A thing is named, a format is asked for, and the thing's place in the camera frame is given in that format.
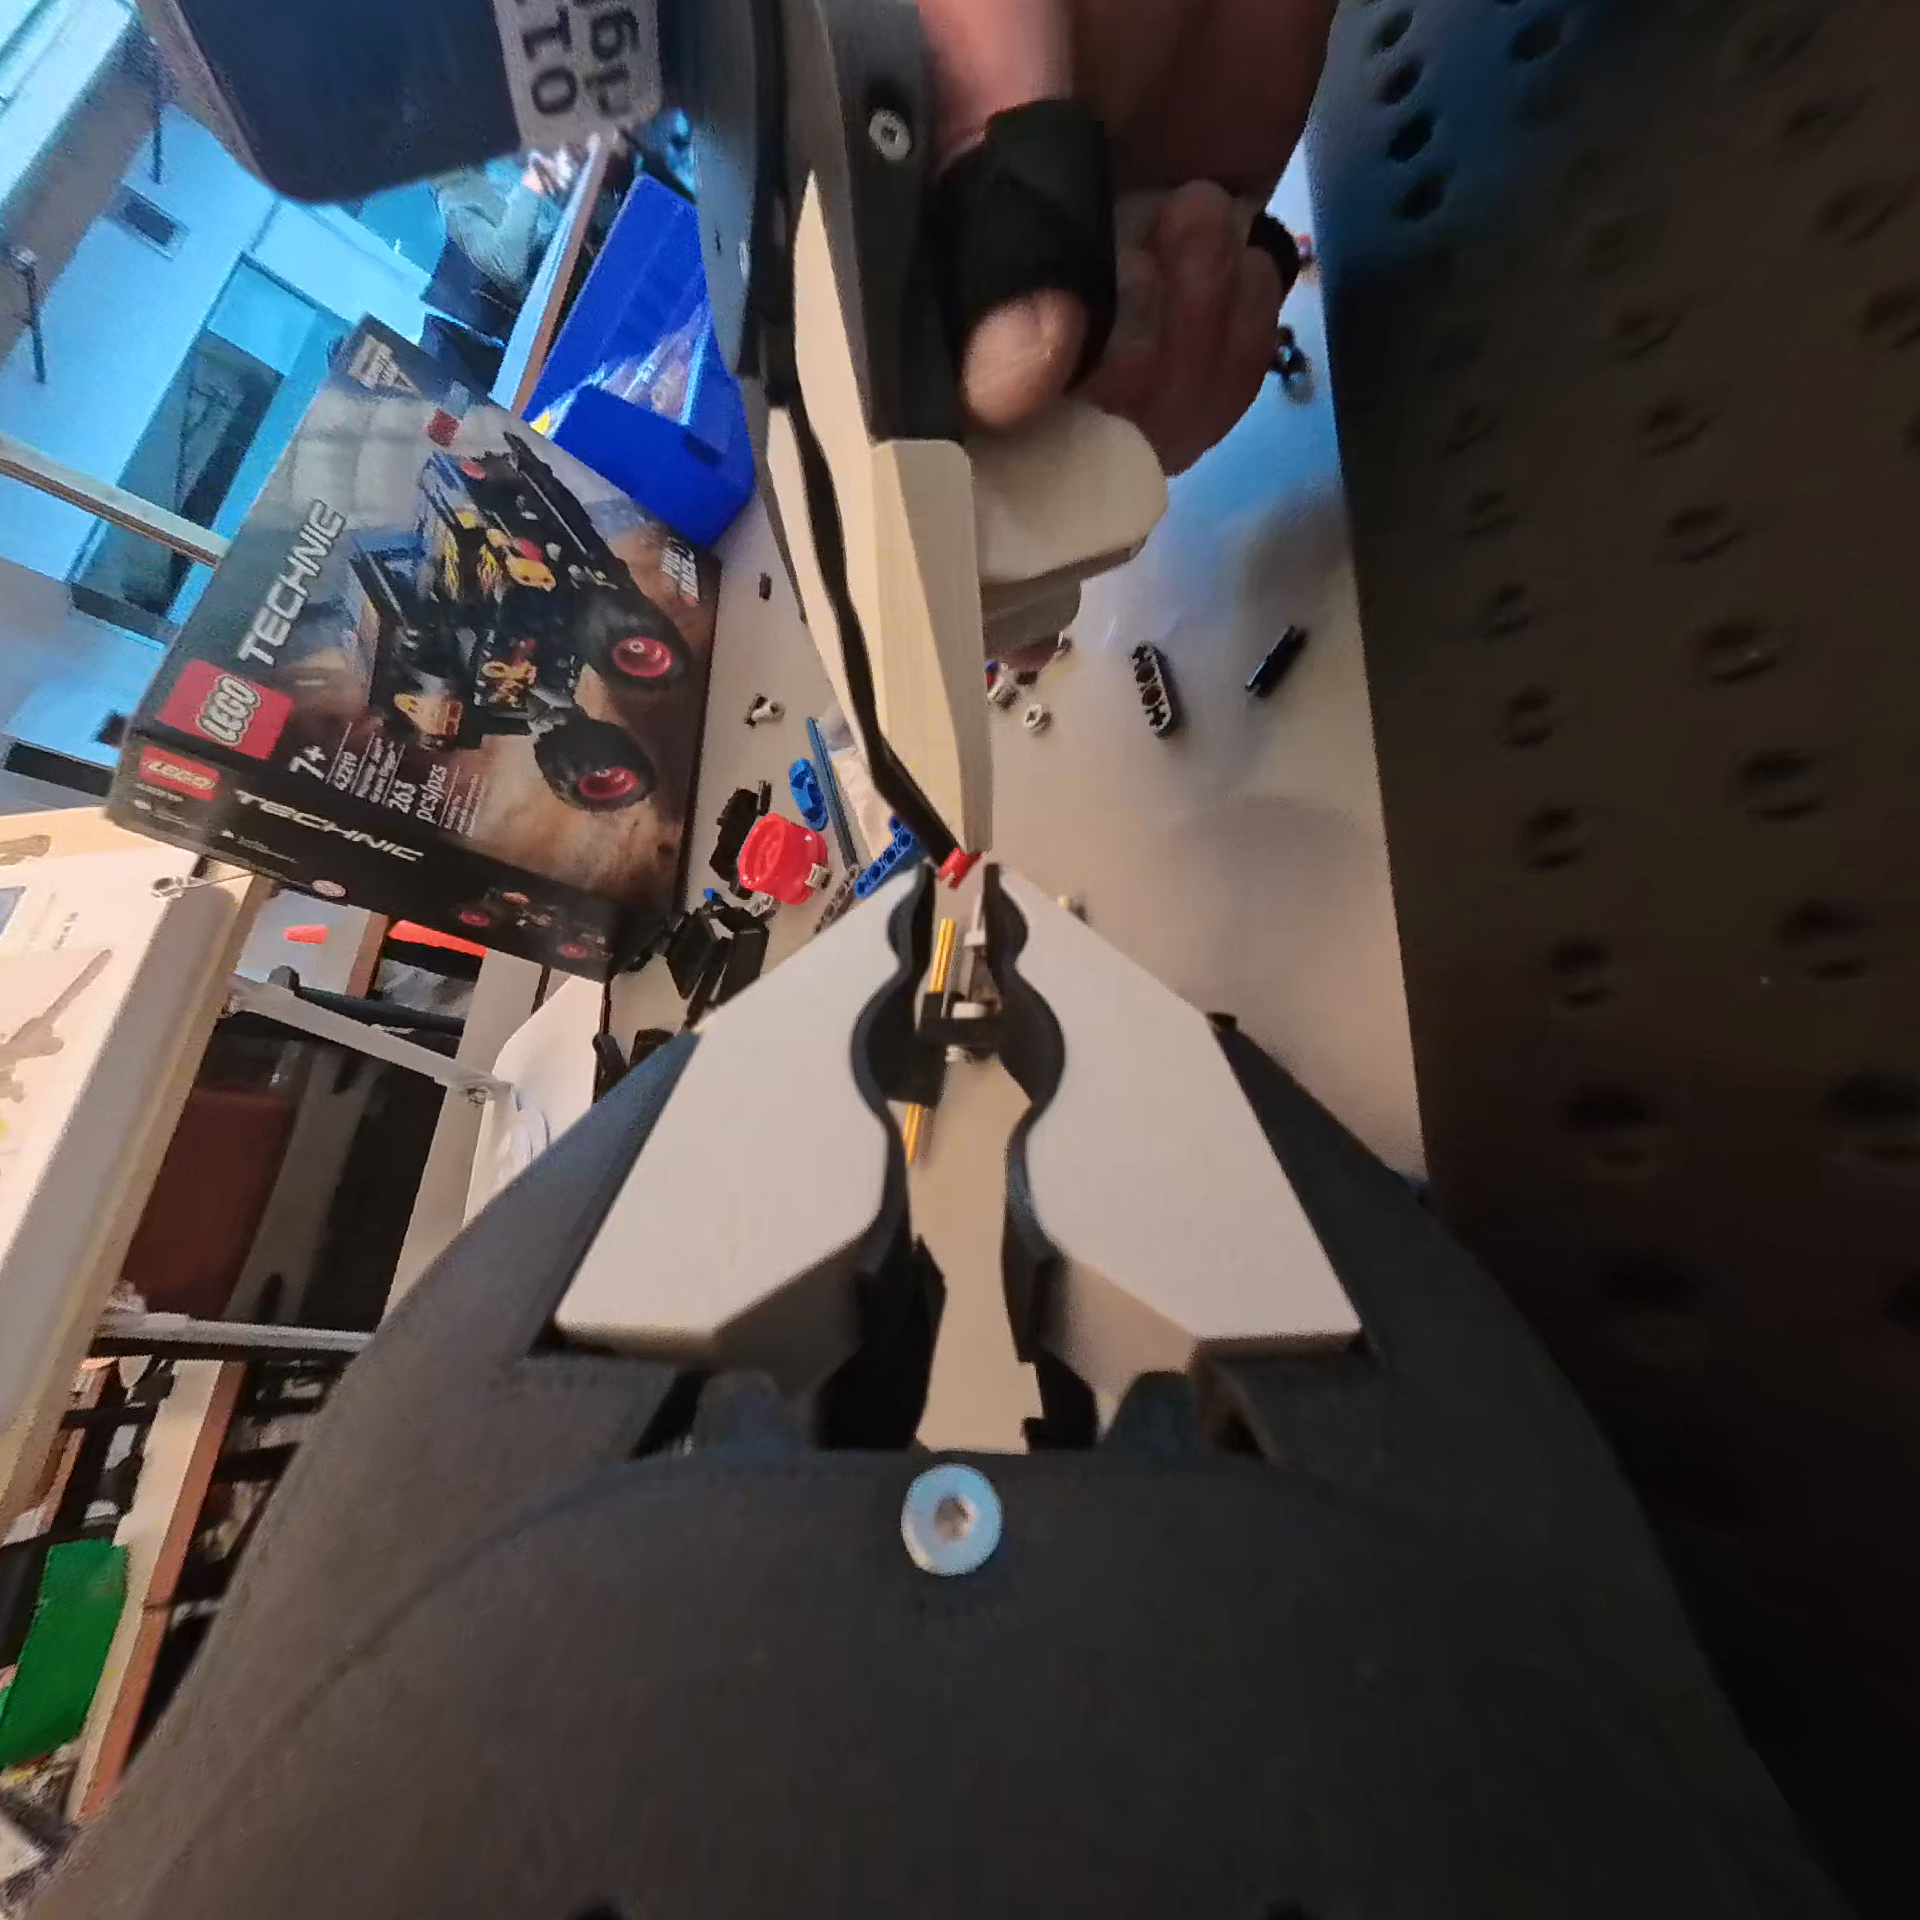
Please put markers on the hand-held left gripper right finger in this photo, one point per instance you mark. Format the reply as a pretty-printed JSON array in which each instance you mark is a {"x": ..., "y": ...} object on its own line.
[{"x": 1185, "y": 1200}]

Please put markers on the white booklet stand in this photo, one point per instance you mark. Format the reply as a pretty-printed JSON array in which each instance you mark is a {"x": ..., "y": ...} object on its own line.
[{"x": 150, "y": 1050}]

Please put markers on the pile of small connector pins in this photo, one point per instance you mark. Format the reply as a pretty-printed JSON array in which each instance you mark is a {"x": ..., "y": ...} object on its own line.
[{"x": 1026, "y": 691}]

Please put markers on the black beam assembly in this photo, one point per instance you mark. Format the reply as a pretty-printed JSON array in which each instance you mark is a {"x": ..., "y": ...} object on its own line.
[{"x": 944, "y": 1021}]

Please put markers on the black curved panel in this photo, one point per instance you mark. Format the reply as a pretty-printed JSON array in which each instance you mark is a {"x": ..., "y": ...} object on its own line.
[{"x": 721, "y": 949}]

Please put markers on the grey thin beam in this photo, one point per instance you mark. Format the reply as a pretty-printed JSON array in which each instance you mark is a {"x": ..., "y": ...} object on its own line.
[{"x": 1157, "y": 691}]

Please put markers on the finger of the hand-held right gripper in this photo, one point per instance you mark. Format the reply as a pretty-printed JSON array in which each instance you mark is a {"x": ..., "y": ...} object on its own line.
[
  {"x": 833, "y": 450},
  {"x": 932, "y": 599}
]

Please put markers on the blue L-shaped beam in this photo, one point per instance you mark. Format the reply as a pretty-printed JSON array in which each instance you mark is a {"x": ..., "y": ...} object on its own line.
[{"x": 904, "y": 848}]

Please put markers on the green object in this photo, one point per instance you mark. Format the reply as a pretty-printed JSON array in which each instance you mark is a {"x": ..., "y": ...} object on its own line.
[{"x": 60, "y": 1650}]

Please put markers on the red wheel rim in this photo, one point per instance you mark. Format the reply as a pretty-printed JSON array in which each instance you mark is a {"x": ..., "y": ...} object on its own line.
[{"x": 780, "y": 858}]

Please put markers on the long black axle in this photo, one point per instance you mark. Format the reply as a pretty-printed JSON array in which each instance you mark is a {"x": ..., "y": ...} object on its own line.
[{"x": 833, "y": 795}]

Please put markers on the blue curved panel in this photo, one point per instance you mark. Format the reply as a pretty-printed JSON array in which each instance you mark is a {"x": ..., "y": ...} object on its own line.
[{"x": 808, "y": 792}]

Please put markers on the black perforated panel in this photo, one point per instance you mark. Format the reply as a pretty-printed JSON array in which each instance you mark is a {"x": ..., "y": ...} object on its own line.
[{"x": 1650, "y": 750}]

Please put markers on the black bent beam cluster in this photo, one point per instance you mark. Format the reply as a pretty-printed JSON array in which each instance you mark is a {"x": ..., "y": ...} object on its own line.
[{"x": 732, "y": 825}]

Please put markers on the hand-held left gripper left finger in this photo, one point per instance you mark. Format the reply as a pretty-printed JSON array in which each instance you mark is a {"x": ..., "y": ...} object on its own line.
[{"x": 735, "y": 1200}]

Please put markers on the black connector pin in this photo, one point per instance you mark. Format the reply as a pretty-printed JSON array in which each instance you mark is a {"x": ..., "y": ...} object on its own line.
[{"x": 1276, "y": 661}]

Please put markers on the person's right hand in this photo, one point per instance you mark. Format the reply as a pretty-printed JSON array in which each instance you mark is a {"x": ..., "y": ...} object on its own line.
[{"x": 1185, "y": 299}]

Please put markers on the building set box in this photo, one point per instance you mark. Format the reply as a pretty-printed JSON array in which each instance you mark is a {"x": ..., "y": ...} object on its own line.
[{"x": 450, "y": 675}]

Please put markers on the blue plastic bin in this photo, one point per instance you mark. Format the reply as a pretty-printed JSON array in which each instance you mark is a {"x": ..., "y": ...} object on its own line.
[{"x": 646, "y": 405}]

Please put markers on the red object under table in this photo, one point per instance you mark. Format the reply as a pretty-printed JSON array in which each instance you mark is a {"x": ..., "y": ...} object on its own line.
[{"x": 434, "y": 942}]

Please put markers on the red connector pin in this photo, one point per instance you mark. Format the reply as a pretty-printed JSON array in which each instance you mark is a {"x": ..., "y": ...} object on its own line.
[{"x": 957, "y": 864}]

